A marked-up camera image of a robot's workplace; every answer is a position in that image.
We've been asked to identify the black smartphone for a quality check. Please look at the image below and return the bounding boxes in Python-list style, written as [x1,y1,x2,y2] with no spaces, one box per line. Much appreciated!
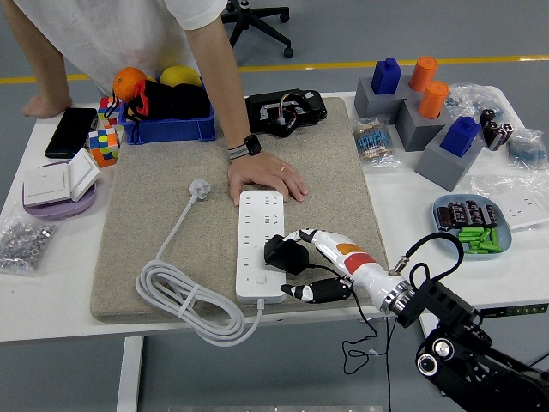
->
[44,106,99,159]

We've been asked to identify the bag of resistors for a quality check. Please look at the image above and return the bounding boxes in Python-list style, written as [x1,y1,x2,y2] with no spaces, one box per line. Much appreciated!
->
[353,116,402,169]
[505,127,549,173]

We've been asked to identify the large colourful puzzle cube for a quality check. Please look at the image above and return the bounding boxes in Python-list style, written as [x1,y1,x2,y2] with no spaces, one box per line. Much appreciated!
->
[87,127,121,168]

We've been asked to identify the person's torso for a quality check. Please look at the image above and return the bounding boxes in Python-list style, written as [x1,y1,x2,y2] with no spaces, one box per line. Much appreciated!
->
[12,0,228,98]

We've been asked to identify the white flat wall switch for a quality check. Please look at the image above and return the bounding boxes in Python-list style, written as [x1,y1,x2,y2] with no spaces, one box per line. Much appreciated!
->
[22,162,72,208]

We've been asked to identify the orange fruit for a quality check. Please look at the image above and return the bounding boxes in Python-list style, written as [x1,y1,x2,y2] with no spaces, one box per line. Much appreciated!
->
[112,66,149,103]

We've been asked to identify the black plug adapter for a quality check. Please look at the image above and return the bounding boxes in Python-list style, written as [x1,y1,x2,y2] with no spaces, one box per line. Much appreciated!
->
[262,233,310,276]

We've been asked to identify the light blue plate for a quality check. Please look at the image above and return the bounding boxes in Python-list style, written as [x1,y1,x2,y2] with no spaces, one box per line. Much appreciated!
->
[431,193,515,262]

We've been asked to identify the black table control panel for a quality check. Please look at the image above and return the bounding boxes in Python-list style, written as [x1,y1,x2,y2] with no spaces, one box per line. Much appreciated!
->
[482,302,549,318]

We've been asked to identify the white power strip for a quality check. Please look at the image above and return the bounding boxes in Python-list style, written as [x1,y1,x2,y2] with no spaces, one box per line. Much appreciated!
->
[234,190,287,305]

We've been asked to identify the grey block with orange cylinder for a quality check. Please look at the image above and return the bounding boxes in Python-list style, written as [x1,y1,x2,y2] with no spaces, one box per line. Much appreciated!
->
[395,98,454,153]

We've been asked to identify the grey-brown mat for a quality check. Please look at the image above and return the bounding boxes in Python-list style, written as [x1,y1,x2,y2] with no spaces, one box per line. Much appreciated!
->
[89,96,394,325]

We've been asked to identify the person's left hand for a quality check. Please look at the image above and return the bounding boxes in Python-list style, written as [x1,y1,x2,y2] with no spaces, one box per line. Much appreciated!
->
[226,149,310,207]

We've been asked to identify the white power strip cable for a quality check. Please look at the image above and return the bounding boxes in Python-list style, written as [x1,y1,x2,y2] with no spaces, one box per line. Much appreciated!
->
[135,178,265,347]

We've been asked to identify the person's right hand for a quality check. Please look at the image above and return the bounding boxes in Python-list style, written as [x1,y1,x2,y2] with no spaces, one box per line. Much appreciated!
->
[21,92,74,119]

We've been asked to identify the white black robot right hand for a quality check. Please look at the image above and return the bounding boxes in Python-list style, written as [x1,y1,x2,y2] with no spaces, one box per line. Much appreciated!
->
[280,228,407,312]

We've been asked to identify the purple plate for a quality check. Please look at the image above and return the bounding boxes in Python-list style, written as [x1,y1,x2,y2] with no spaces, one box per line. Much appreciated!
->
[21,161,99,221]

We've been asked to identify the black opened electronic device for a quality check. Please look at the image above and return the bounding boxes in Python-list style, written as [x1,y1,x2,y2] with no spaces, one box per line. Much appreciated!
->
[244,88,329,138]

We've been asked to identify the grey block with blue peg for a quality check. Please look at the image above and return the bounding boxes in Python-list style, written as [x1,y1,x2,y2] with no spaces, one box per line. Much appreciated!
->
[414,128,485,193]

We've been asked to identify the small colourful puzzle cube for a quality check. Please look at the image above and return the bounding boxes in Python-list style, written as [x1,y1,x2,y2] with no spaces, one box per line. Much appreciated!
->
[97,96,125,130]

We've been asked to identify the clear bag around socket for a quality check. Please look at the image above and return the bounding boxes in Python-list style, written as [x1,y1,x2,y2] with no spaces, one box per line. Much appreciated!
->
[469,173,549,235]

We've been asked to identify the white tilted wall switch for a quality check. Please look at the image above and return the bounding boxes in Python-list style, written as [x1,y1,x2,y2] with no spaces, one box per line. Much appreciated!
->
[67,148,102,203]

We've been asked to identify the black wrist watch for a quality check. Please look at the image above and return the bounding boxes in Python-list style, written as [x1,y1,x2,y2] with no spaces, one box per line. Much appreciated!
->
[226,133,263,162]

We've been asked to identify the clear plastic bag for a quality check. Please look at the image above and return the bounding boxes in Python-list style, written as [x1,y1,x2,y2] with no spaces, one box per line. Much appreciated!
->
[445,82,505,125]

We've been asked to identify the white wall socket panel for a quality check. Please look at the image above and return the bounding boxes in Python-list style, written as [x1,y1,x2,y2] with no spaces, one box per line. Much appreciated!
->
[497,192,549,232]

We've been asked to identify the black drawstring pouch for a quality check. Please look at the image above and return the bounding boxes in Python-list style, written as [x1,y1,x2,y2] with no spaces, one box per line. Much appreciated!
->
[126,78,212,145]

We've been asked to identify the black capacitor bundle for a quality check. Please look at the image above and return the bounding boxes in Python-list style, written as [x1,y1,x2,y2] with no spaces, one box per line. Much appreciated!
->
[479,108,516,152]

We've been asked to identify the yellow lemon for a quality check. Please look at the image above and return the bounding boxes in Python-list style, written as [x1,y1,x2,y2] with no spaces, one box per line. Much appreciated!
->
[160,64,202,88]

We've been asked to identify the bag of metal nuts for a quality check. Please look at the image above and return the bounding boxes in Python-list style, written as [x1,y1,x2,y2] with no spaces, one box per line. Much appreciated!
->
[0,214,59,276]

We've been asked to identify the blue square peg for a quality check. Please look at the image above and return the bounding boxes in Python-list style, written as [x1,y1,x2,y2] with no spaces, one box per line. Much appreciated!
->
[371,58,403,96]
[440,115,482,159]

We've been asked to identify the orange cylinder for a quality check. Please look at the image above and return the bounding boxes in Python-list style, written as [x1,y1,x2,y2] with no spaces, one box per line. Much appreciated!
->
[409,55,440,93]
[418,80,451,120]

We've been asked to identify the grey block with two holes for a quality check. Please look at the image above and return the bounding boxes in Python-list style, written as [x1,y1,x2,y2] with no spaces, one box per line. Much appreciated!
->
[353,75,415,125]

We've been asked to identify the thin black adapter cord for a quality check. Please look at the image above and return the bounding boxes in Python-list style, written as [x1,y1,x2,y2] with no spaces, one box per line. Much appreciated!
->
[305,262,398,412]

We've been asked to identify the blue plastic bin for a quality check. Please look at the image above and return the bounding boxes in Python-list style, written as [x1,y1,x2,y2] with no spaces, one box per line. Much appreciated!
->
[118,75,218,145]

